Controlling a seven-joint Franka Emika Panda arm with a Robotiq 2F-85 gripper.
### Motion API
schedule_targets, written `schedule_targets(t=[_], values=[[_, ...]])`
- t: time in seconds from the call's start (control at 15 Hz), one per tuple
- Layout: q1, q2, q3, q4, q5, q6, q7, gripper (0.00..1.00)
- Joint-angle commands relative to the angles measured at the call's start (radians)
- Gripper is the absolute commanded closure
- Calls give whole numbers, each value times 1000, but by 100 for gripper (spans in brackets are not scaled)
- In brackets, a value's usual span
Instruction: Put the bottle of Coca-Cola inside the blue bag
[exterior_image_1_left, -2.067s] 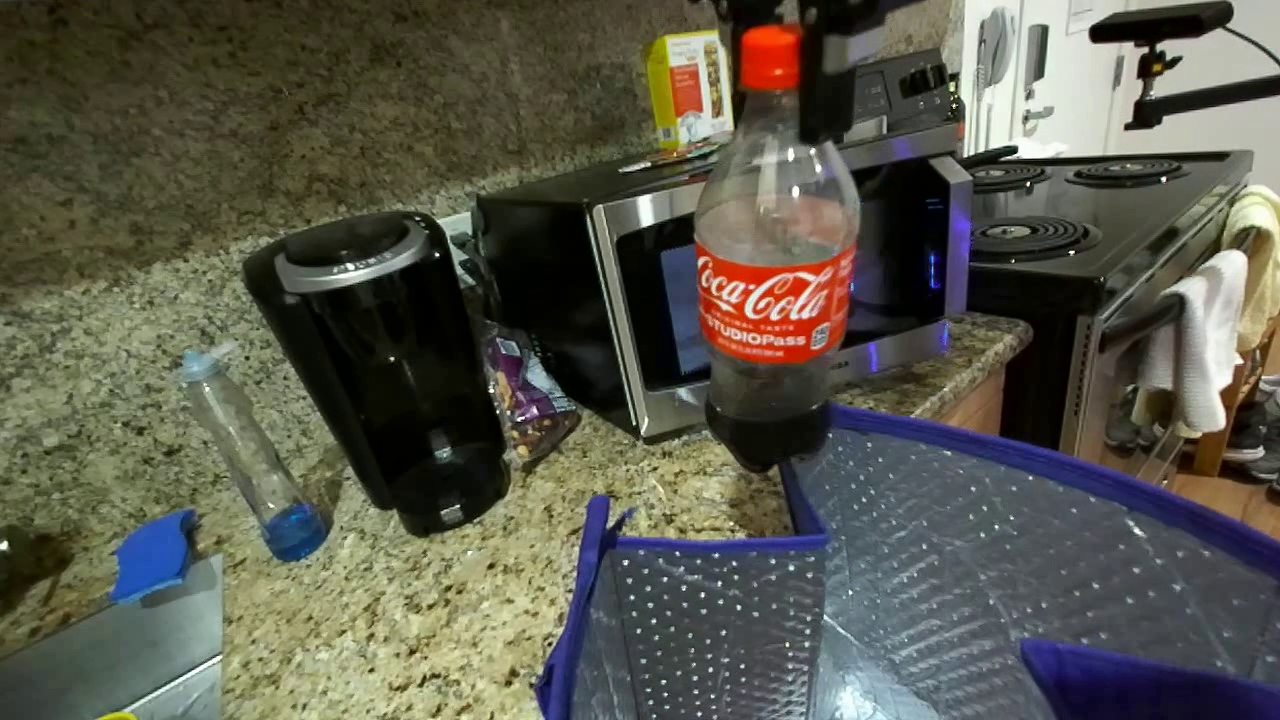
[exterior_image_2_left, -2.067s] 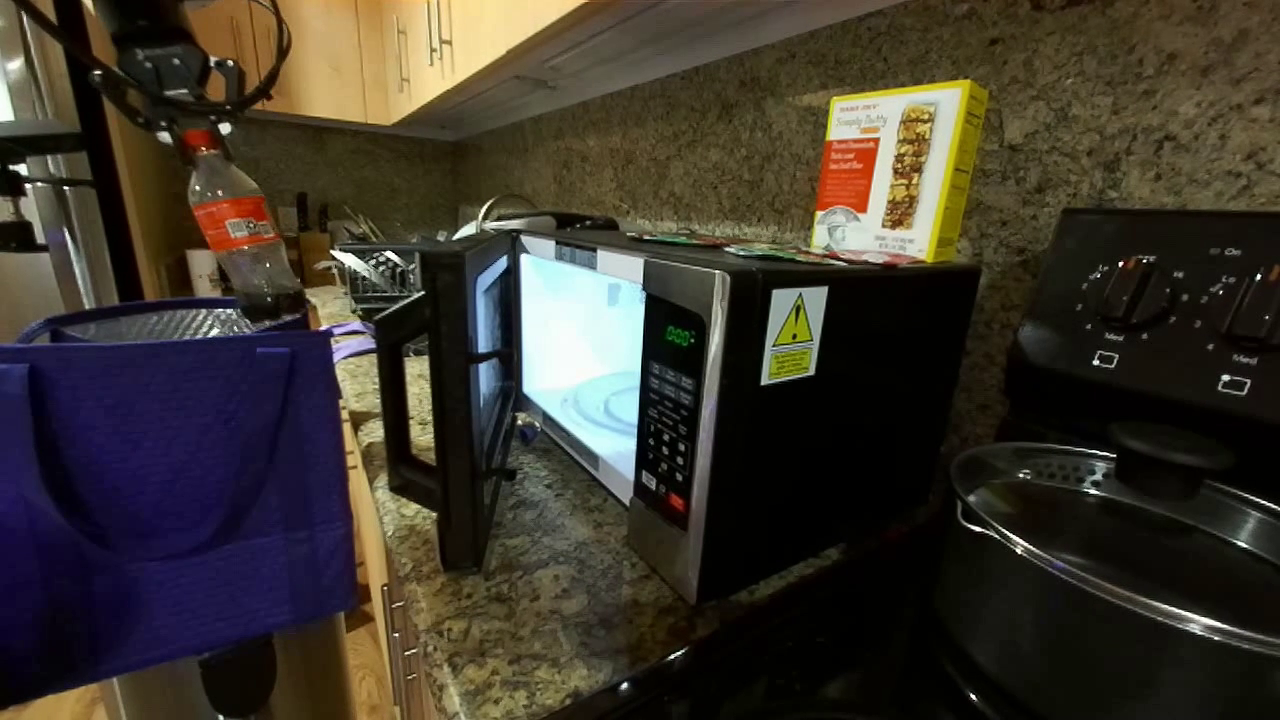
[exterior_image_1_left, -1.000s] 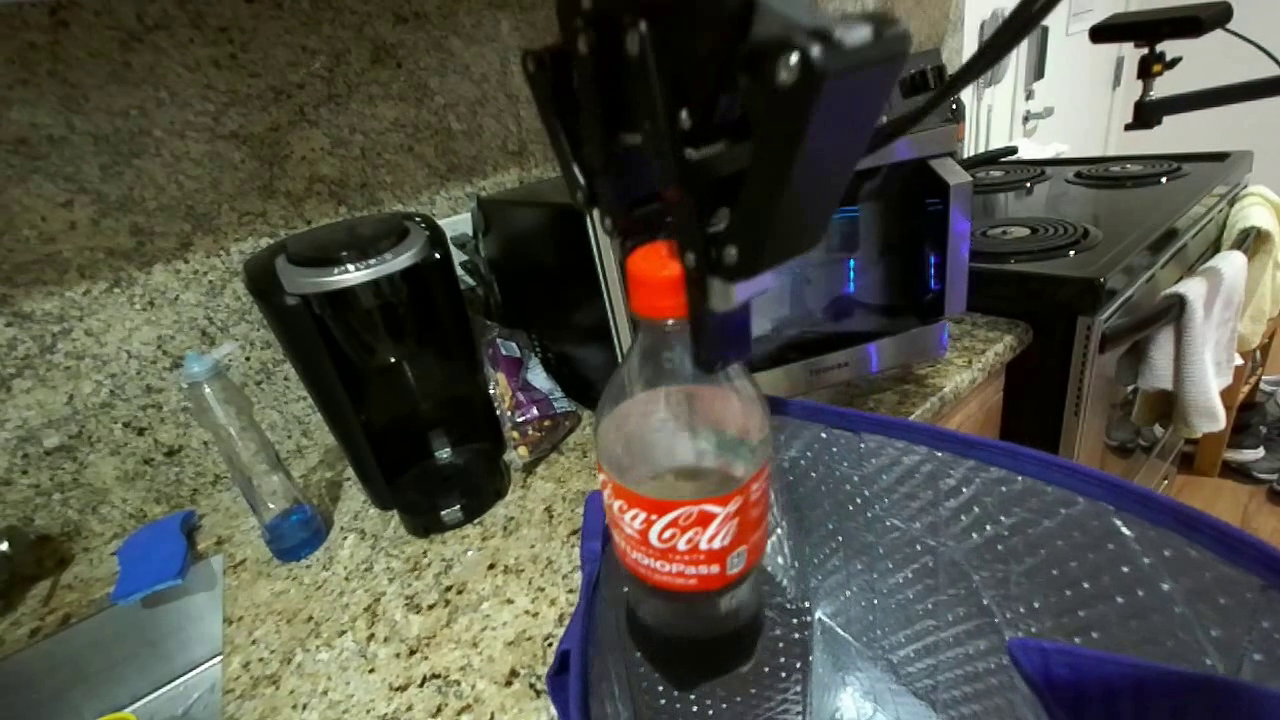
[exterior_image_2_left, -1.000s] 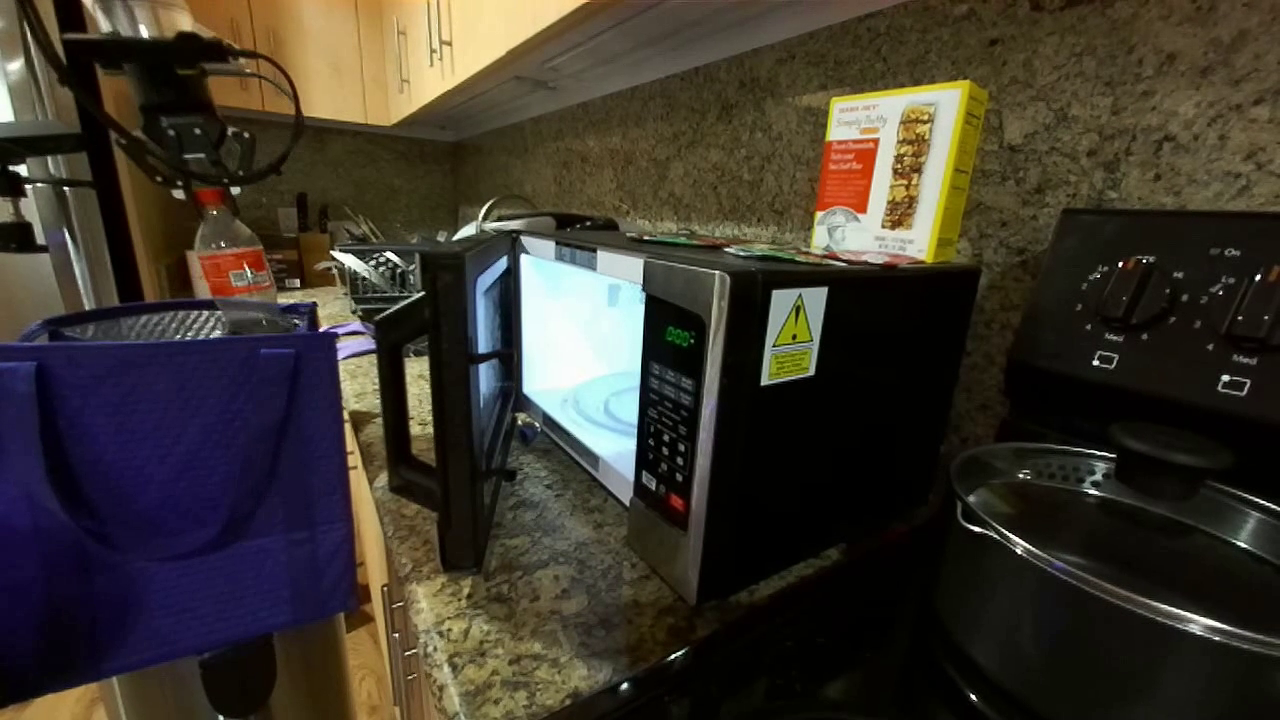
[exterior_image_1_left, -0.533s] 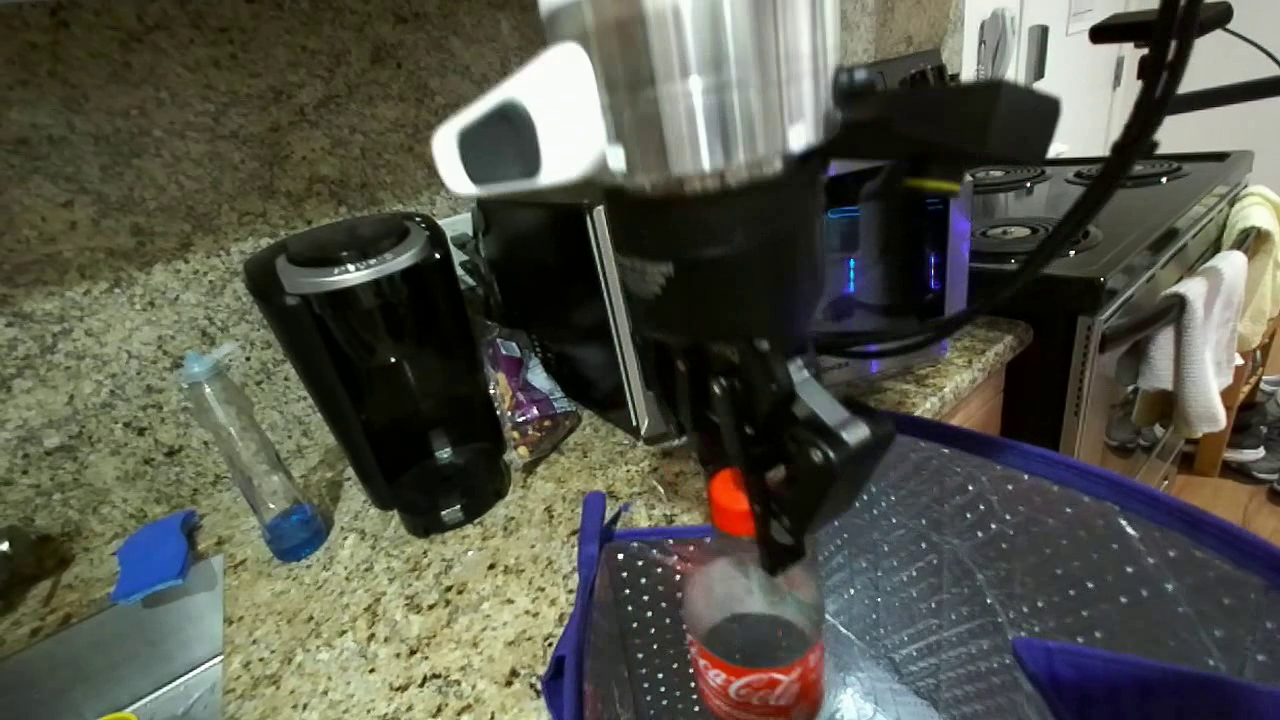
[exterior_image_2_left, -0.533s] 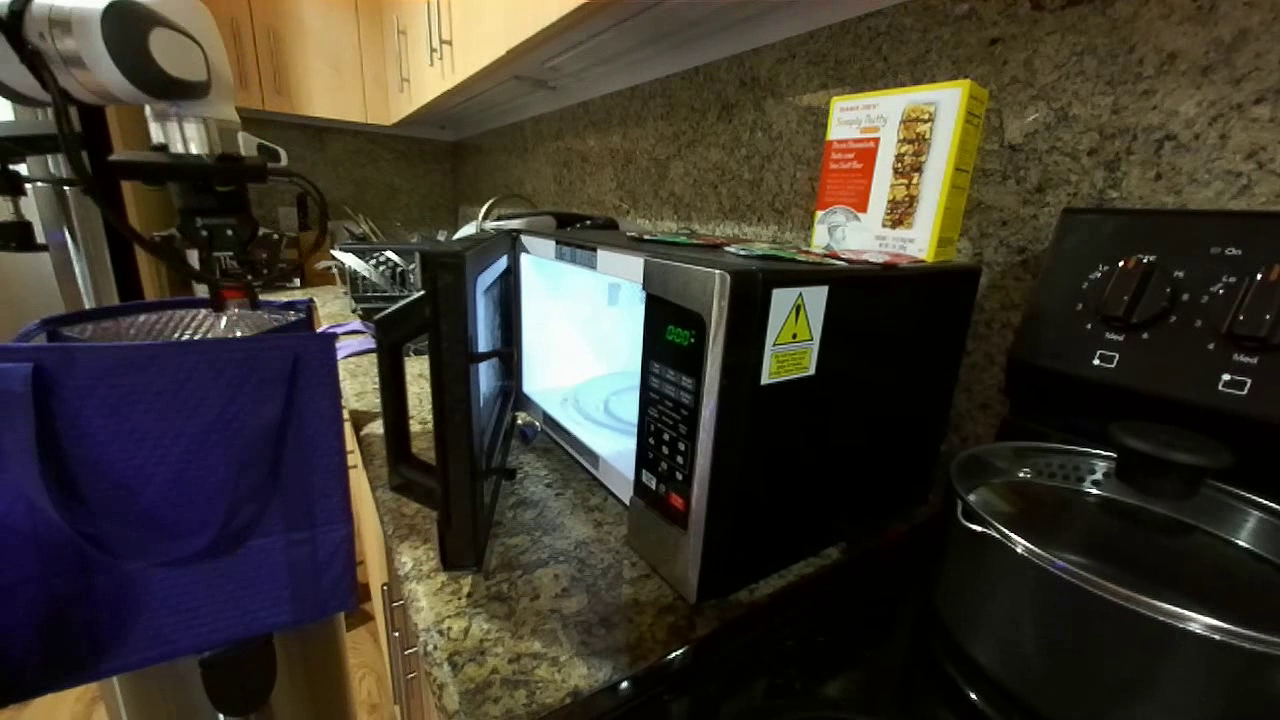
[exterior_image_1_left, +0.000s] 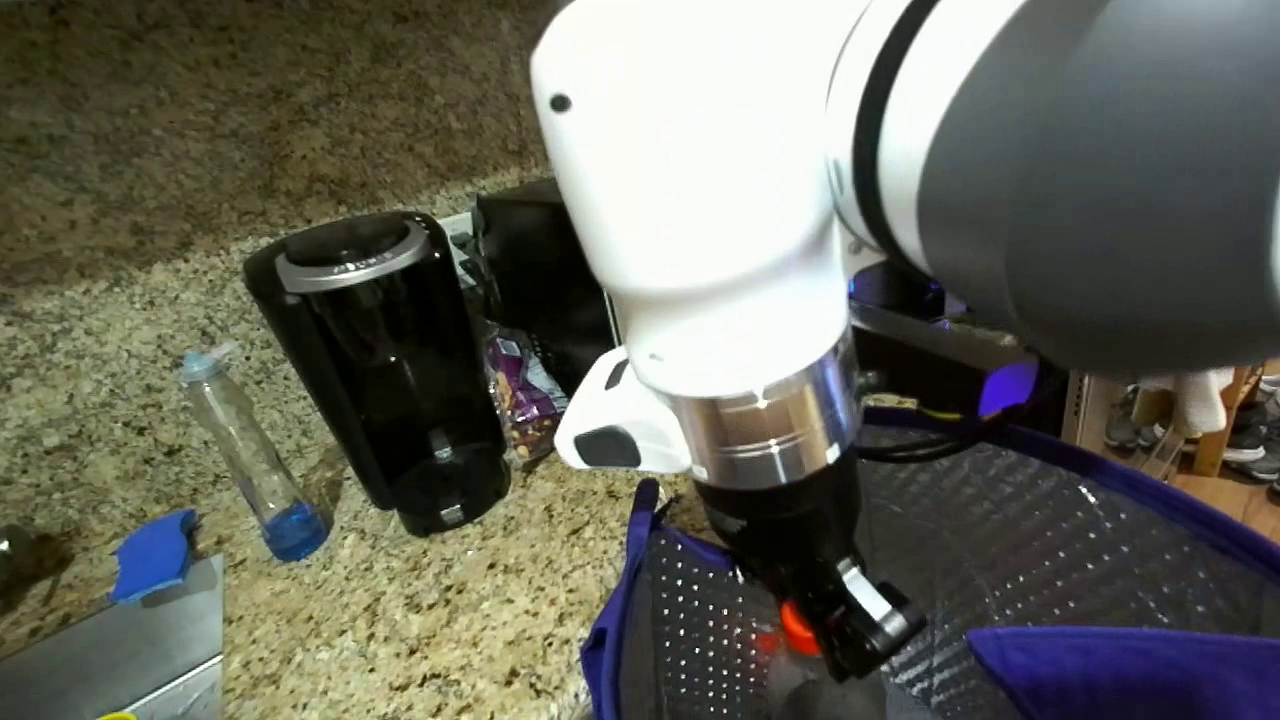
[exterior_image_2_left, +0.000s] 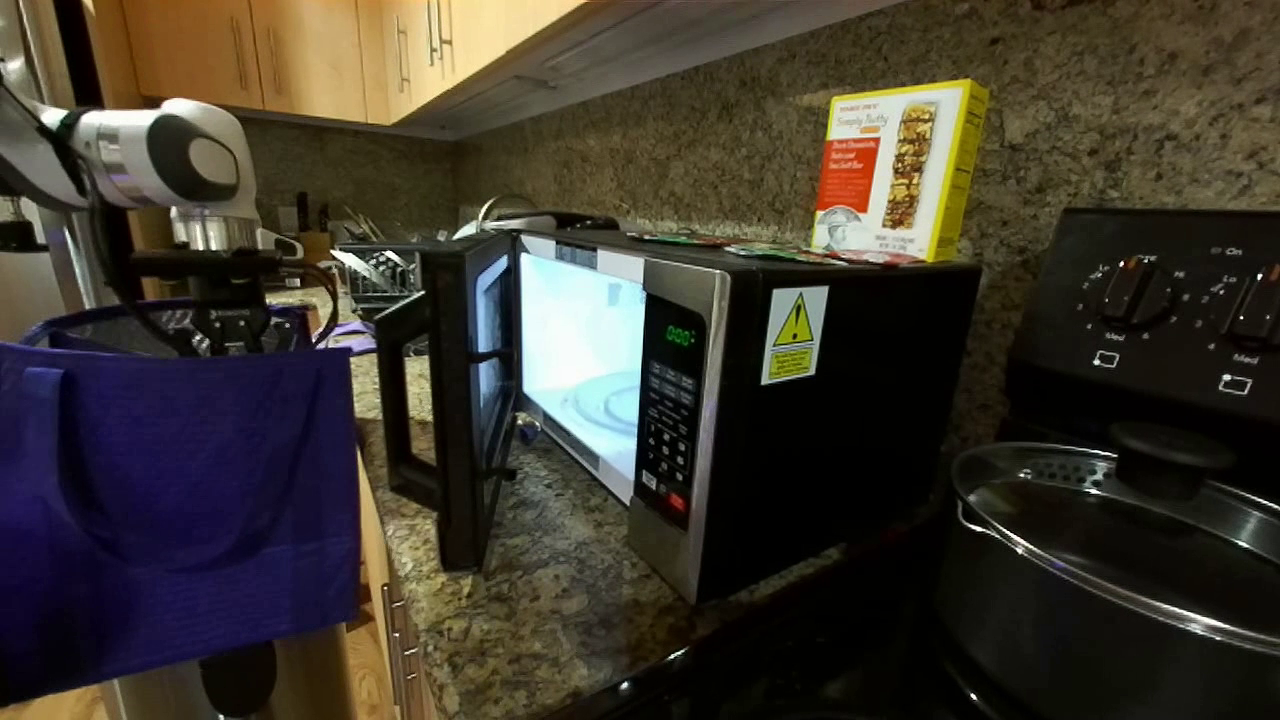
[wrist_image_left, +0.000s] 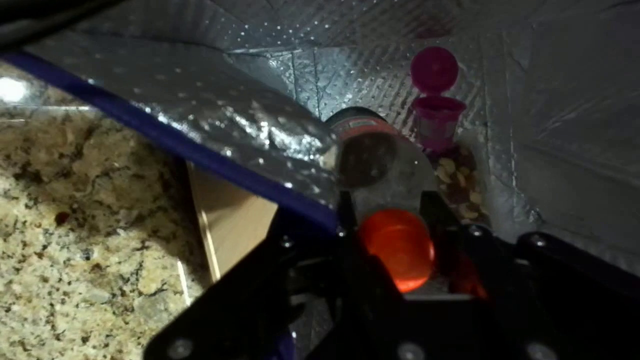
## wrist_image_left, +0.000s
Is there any pink plastic cup with lid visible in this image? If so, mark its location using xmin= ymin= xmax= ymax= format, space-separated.
xmin=408 ymin=43 xmax=468 ymax=155

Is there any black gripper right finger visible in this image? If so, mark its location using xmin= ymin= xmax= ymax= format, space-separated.
xmin=418 ymin=189 xmax=640 ymax=360

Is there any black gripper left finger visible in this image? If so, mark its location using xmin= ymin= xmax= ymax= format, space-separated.
xmin=141 ymin=189 xmax=396 ymax=360

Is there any snack nut packet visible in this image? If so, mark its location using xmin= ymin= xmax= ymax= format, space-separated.
xmin=428 ymin=143 xmax=493 ymax=228

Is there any Coca-Cola bottle red cap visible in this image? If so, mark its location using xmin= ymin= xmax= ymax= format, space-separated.
xmin=322 ymin=106 xmax=440 ymax=296

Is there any blue insulated shopping bag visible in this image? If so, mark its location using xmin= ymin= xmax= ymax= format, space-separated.
xmin=0 ymin=0 xmax=640 ymax=277

